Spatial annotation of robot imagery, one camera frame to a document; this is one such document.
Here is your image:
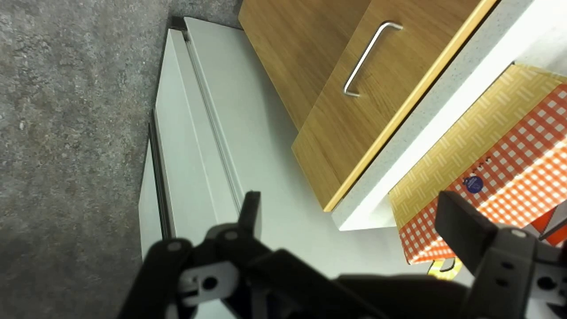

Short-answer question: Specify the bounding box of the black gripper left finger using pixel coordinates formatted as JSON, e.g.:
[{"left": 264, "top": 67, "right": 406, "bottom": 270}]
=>
[{"left": 117, "top": 189, "right": 356, "bottom": 319}]

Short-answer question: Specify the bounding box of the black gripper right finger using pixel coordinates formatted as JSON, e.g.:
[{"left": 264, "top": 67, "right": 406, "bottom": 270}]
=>
[{"left": 434, "top": 189, "right": 567, "bottom": 319}]

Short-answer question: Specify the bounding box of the white drawer with wood front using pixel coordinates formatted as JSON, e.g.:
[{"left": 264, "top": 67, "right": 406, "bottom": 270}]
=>
[{"left": 291, "top": 0, "right": 501, "bottom": 214}]

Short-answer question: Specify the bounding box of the light grey base platform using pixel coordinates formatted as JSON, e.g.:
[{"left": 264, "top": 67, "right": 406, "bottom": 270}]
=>
[{"left": 136, "top": 15, "right": 475, "bottom": 319}]

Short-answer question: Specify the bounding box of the wooden lower cabinet front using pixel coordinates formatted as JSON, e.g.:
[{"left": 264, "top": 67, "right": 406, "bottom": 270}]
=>
[{"left": 237, "top": 0, "right": 374, "bottom": 130}]

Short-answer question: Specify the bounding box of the small yellow ring object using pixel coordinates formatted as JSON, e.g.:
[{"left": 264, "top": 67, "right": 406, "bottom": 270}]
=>
[{"left": 427, "top": 254, "right": 464, "bottom": 279}]

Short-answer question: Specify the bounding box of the metal drawer handle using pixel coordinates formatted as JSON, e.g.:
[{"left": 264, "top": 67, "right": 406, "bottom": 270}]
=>
[{"left": 340, "top": 19, "right": 406, "bottom": 98}]

